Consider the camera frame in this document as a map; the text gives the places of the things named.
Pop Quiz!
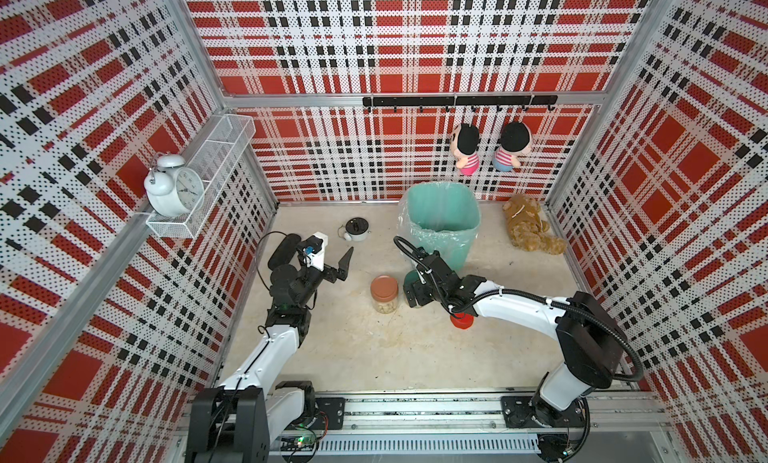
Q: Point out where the green lid peanut jar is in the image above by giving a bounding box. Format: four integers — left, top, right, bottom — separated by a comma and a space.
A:
403, 270, 422, 296

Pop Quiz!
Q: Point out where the tan teddy bear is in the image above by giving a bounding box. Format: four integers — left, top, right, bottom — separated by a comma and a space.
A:
502, 195, 566, 255

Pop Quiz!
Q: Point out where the clear plastic bin liner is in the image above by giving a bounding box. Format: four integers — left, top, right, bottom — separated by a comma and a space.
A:
395, 179, 484, 266

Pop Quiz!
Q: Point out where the blue striped hanging doll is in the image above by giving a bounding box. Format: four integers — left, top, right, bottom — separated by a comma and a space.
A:
492, 122, 532, 172

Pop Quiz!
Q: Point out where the black wall hook rail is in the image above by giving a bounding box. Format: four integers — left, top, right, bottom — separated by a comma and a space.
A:
362, 95, 558, 109

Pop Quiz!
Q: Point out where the white round device black top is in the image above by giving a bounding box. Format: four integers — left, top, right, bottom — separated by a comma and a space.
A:
338, 217, 370, 242

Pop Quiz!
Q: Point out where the red jar lid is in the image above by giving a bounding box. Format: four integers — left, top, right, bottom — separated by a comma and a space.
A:
450, 313, 474, 330

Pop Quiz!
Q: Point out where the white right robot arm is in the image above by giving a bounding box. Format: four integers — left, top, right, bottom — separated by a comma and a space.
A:
404, 248, 642, 428

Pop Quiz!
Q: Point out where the green plastic trash bin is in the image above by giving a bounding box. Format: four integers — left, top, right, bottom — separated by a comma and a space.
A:
405, 182, 481, 275

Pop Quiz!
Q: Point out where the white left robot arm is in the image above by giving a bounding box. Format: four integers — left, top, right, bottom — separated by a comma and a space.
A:
184, 233, 354, 462

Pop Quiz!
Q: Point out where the orange lid peanut jar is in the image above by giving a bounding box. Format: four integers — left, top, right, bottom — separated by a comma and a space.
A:
370, 275, 399, 314

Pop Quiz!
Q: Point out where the green circuit board with wires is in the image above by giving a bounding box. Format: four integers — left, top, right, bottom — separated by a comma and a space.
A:
279, 427, 327, 463

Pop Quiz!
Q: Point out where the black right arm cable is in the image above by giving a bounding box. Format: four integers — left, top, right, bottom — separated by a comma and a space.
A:
393, 235, 645, 383

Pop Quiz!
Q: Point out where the metal base rail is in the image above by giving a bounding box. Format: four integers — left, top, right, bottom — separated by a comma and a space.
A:
176, 387, 661, 463

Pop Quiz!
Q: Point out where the white wire mesh shelf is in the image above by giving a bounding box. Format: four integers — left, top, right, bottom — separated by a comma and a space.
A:
146, 114, 255, 239

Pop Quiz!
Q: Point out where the pink striped hanging doll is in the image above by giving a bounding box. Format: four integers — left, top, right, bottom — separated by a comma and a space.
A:
450, 123, 480, 177

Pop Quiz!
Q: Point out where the white twin-bell alarm clock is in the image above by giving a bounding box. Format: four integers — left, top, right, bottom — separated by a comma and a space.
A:
144, 154, 205, 218

